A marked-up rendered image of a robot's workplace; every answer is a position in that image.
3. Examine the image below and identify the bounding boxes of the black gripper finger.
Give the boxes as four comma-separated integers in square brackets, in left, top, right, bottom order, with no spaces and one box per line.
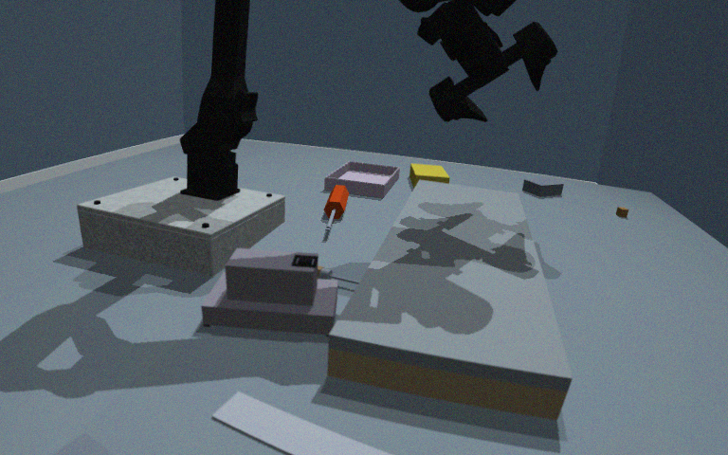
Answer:
[522,57,551,90]
[455,97,488,121]

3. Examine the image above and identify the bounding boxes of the orange-handled awl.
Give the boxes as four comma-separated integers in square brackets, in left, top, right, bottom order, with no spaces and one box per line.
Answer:
[324,185,349,230]

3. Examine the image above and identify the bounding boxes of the grey rectangular panel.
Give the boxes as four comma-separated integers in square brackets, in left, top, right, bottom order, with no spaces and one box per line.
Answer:
[327,179,572,420]

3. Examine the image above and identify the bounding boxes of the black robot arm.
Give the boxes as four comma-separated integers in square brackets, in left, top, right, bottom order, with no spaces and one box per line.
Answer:
[180,0,517,201]

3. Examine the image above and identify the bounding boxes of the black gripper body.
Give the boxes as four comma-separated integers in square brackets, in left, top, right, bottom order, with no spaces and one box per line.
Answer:
[429,22,558,121]

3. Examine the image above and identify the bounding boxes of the yellow rectangular block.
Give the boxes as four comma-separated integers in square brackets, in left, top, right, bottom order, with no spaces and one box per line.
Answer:
[409,164,450,188]

